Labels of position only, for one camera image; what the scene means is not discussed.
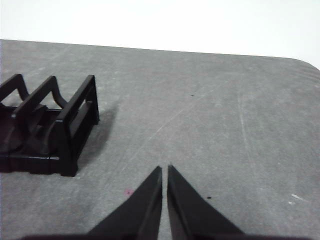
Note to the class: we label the black plate rack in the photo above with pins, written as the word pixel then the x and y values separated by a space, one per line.
pixel 55 140

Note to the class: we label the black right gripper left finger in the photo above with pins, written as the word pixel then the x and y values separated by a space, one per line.
pixel 140 212

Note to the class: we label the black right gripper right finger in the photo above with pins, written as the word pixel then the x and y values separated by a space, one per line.
pixel 195 215

